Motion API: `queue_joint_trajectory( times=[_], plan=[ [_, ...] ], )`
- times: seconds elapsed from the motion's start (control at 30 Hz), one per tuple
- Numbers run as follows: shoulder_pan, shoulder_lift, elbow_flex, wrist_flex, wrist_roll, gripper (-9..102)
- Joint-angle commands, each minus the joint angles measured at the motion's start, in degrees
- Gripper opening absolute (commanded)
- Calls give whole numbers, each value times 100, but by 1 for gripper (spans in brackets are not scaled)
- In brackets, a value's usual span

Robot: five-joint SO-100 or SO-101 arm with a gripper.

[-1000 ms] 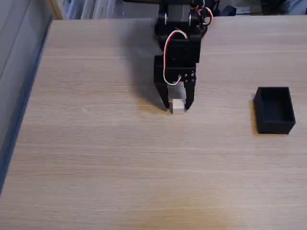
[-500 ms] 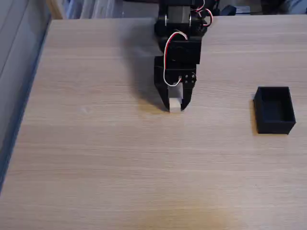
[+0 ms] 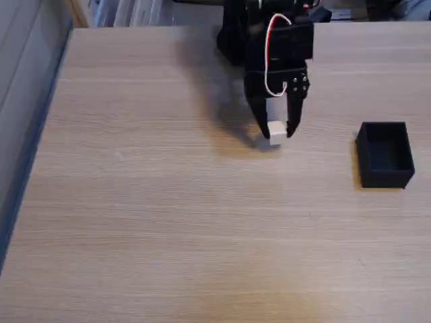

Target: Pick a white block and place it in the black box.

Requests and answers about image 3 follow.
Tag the black open box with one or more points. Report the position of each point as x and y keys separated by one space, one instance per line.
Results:
x=385 y=158

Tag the white cube block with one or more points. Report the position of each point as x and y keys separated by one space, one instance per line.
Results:
x=276 y=133

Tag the dark blue object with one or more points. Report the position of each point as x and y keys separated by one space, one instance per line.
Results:
x=321 y=15

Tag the light wooden slat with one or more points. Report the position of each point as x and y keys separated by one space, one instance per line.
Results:
x=78 y=13

